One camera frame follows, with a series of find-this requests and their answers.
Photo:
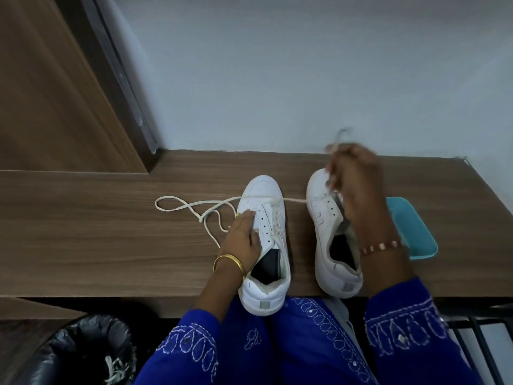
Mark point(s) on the person's right hand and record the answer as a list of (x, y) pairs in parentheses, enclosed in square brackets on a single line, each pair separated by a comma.
[(364, 188)]

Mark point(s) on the person's left hand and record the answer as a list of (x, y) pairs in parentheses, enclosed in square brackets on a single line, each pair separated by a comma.
[(239, 244)]

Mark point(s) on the person's left fingers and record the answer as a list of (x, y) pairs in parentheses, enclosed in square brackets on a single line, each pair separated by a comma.
[(246, 220)]

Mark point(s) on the person's right fingers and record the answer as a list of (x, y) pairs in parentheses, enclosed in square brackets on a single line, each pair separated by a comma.
[(334, 172)]

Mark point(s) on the cream shoelace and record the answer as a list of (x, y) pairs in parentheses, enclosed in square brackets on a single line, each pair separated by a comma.
[(188, 204)]

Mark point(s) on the white sneaker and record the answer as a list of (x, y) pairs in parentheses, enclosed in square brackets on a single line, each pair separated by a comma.
[(322, 236), (269, 276)]

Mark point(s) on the person's right forearm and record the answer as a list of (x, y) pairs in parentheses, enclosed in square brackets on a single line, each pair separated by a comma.
[(388, 268)]

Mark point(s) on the person's left forearm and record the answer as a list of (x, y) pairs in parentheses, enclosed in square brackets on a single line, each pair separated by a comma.
[(218, 288)]

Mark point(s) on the gold bangle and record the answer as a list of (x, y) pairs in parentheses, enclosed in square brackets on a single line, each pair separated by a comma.
[(229, 259)]

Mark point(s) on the teal plastic tray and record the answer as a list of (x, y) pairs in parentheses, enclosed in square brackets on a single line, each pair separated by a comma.
[(419, 236)]

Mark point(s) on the blue embroidered garment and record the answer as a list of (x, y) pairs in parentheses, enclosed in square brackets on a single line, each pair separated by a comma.
[(304, 348)]

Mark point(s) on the crumpled white paper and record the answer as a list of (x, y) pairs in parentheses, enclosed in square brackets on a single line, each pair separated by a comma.
[(114, 370)]

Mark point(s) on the bin with black bag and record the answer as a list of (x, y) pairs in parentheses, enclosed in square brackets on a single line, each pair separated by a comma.
[(72, 348)]

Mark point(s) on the brown wooden door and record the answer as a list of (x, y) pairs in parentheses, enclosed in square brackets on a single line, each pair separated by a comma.
[(52, 84)]

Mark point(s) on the dark door frame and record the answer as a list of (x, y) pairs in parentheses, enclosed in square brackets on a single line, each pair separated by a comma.
[(120, 76)]

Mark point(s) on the black metal chair frame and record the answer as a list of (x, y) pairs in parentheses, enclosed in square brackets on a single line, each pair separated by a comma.
[(477, 328)]

